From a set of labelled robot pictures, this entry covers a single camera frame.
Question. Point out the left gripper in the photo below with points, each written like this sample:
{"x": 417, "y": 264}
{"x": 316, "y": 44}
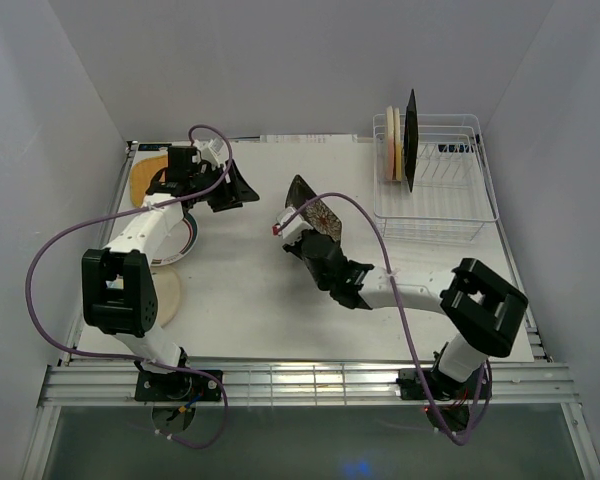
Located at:
{"x": 234, "y": 193}

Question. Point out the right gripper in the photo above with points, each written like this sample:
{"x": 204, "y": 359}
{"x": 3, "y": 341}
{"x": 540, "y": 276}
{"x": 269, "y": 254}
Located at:
{"x": 296, "y": 246}

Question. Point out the black floral square plate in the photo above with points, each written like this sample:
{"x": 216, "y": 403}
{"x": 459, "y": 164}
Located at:
{"x": 318, "y": 215}

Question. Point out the green rimmed white plate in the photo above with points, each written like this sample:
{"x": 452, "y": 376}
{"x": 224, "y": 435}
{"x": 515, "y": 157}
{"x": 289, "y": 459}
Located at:
{"x": 178, "y": 243}

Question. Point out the pink cream round plate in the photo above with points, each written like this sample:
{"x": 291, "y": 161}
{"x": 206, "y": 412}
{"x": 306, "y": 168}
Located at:
{"x": 390, "y": 144}

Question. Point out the cream floral square plate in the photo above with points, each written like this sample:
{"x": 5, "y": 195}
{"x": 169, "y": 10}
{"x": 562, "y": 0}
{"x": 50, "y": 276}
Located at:
{"x": 410, "y": 141}

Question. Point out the yellow cream round plate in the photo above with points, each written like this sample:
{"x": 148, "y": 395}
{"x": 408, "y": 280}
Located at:
{"x": 398, "y": 146}

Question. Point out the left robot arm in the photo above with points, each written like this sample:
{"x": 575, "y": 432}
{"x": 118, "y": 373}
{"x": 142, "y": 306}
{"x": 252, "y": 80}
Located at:
{"x": 119, "y": 297}

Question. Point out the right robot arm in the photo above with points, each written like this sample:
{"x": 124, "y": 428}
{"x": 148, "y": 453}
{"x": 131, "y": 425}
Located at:
{"x": 486, "y": 310}

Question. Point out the paper sheets at back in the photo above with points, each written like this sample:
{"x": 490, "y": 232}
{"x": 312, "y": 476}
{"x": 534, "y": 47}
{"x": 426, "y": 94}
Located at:
{"x": 309, "y": 138}

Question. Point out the orange woven square plate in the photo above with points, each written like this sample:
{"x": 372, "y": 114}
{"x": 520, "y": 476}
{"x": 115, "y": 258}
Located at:
{"x": 141, "y": 175}

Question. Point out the blue label sticker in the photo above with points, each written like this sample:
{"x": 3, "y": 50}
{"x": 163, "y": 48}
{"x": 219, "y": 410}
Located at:
{"x": 153, "y": 147}

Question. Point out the blue cream round plate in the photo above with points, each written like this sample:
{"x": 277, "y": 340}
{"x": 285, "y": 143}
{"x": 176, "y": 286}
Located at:
{"x": 168, "y": 287}

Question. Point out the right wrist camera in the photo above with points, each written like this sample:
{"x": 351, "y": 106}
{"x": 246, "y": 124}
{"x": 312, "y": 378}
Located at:
{"x": 289, "y": 225}

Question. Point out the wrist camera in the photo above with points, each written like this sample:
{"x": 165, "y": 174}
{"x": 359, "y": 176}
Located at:
{"x": 210, "y": 151}
{"x": 289, "y": 225}

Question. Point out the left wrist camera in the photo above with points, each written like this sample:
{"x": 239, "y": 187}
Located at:
{"x": 210, "y": 151}

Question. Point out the white wire dish rack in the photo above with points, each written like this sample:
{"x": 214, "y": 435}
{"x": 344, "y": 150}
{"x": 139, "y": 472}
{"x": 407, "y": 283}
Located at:
{"x": 452, "y": 198}

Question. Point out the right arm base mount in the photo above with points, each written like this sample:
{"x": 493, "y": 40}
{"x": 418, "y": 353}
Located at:
{"x": 415, "y": 387}

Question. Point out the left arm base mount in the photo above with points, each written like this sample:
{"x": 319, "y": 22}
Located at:
{"x": 178, "y": 387}

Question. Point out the aluminium frame rail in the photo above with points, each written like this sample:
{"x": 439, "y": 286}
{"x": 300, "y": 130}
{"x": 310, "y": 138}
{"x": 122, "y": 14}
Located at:
{"x": 295, "y": 384}

